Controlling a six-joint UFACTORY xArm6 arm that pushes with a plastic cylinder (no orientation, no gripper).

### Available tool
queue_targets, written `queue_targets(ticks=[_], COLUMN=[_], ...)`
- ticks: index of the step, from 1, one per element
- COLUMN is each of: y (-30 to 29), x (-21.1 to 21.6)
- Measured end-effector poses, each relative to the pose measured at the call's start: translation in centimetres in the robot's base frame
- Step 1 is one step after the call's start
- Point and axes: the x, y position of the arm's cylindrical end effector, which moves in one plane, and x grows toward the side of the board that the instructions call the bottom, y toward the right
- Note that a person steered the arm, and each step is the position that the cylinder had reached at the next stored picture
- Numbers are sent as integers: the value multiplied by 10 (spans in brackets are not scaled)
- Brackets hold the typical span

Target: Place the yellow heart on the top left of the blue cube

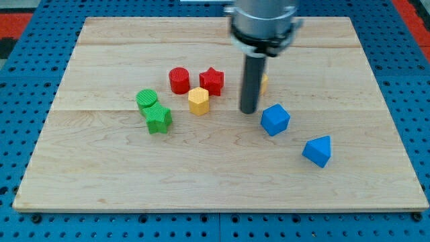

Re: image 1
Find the green cylinder block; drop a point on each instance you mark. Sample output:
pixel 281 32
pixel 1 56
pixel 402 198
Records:
pixel 145 99

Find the blue cube block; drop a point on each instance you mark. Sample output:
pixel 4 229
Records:
pixel 275 119

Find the light wooden board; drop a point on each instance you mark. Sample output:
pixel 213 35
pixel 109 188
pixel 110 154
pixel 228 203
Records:
pixel 95 154

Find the red cylinder block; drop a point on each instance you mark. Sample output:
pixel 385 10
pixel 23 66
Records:
pixel 179 80

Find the blue triangular prism block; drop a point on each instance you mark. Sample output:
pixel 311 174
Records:
pixel 318 150

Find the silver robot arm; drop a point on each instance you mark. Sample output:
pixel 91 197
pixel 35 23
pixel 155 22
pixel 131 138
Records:
pixel 260 29

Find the yellow heart block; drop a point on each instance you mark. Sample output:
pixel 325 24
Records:
pixel 264 84

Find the red star block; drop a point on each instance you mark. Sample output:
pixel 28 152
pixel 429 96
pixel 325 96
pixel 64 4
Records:
pixel 212 80

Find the yellow hexagon block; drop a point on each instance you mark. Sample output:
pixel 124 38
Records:
pixel 198 100

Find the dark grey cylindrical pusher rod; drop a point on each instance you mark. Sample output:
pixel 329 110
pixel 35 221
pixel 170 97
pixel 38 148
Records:
pixel 251 83

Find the green star block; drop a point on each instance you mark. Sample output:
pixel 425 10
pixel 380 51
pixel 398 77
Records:
pixel 158 118

